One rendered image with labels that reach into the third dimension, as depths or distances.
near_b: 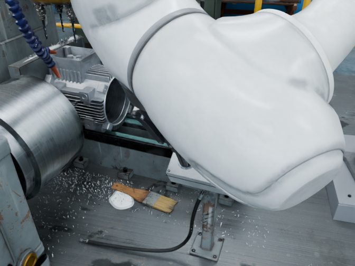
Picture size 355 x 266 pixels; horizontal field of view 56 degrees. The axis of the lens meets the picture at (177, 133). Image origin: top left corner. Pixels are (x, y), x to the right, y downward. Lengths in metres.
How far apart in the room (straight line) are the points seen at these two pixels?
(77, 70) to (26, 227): 0.46
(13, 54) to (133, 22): 0.87
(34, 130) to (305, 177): 0.60
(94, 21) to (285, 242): 0.73
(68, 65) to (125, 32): 0.72
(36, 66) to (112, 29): 0.74
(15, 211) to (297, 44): 0.60
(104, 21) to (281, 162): 0.19
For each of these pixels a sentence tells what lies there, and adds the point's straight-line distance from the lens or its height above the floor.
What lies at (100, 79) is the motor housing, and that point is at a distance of 0.98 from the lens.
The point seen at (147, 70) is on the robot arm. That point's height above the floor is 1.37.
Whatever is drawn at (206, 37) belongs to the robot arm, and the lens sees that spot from 0.26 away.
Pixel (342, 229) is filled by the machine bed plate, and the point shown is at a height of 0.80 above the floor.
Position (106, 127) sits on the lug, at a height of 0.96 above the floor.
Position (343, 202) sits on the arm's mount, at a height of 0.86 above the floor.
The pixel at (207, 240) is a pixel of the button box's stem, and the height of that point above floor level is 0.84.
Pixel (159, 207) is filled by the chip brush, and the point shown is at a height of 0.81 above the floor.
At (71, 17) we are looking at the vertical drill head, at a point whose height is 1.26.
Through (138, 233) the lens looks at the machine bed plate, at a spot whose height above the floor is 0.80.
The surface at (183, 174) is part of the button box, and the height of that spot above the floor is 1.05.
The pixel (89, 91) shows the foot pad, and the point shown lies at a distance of 0.95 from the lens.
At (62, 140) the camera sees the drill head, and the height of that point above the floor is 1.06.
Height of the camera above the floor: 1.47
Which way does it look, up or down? 33 degrees down
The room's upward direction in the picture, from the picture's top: straight up
